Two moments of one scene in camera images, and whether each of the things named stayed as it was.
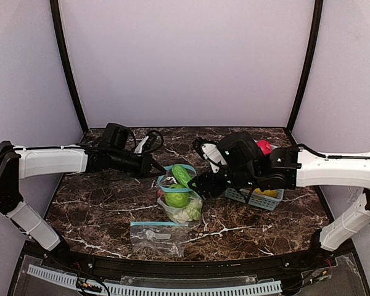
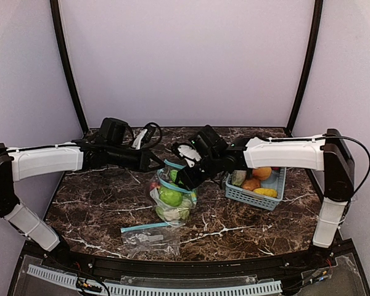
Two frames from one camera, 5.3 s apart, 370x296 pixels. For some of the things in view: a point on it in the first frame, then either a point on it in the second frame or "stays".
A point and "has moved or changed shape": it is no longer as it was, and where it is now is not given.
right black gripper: [214, 182] to [190, 172]
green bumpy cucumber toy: [181, 175] has moved or changed shape
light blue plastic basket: [250, 197] stays
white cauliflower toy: [191, 213] to [179, 213]
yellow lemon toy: [270, 193] stays
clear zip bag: [177, 195] has moved or changed shape
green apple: [177, 200] has moved or changed shape
